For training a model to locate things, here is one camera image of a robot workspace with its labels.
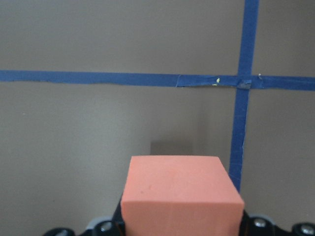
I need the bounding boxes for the orange foam cube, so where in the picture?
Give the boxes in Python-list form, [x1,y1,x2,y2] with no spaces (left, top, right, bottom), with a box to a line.
[121,155,245,236]

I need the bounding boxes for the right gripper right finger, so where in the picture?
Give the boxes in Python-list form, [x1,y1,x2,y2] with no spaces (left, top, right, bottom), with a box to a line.
[240,210,315,236]

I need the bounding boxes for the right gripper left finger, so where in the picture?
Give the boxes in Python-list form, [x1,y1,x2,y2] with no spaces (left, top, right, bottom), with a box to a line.
[85,205,126,236]

